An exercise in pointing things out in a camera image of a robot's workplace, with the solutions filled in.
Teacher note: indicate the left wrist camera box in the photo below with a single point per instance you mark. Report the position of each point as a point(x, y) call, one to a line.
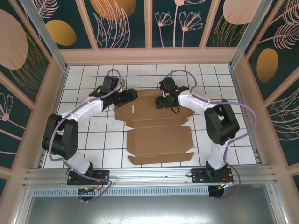
point(121, 86)

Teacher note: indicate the orange circle leaf wall panel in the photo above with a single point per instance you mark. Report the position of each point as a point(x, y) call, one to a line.
point(112, 9)

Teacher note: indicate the pink flowers wall panel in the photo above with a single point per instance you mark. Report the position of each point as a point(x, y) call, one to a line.
point(177, 35)

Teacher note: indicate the long aluminium mounting rail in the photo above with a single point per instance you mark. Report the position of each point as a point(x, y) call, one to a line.
point(149, 173)

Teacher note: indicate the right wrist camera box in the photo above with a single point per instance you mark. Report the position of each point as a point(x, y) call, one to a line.
point(165, 93)

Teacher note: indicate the pink circle golden lines panel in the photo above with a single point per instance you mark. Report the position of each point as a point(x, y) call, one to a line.
point(233, 11)

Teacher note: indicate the aluminium corner post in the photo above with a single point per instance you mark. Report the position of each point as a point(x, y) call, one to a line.
point(245, 37)
point(49, 44)

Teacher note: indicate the aluminium side rail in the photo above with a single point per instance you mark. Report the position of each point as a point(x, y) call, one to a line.
point(247, 112)
point(46, 130)

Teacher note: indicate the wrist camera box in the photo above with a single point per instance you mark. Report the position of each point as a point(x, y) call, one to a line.
point(165, 93)
point(121, 86)

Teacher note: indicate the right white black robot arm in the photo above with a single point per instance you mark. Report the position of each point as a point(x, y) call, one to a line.
point(222, 123)

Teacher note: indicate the orange oval fern wall panel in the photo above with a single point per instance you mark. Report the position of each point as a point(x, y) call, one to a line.
point(267, 65)

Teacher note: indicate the brown cardboard box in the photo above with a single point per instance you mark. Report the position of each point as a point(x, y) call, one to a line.
point(158, 142)

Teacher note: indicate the single pink flower wall panel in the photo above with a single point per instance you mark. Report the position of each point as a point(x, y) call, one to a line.
point(9, 130)

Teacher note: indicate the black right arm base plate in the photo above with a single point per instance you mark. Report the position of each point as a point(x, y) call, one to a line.
point(198, 175)

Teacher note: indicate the orange oval feather wall panel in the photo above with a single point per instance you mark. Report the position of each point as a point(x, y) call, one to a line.
point(60, 32)

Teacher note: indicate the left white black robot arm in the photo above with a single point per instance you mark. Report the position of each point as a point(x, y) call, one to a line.
point(63, 137)

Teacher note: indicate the grey metal sheet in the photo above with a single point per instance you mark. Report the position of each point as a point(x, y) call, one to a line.
point(149, 210)

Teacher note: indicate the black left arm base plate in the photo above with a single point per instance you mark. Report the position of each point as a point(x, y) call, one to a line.
point(100, 177)

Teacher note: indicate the pink fern wall panel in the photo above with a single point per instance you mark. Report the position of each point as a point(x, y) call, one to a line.
point(287, 121)

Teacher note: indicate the large pink circle wall panel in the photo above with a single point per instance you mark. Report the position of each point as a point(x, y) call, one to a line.
point(11, 46)

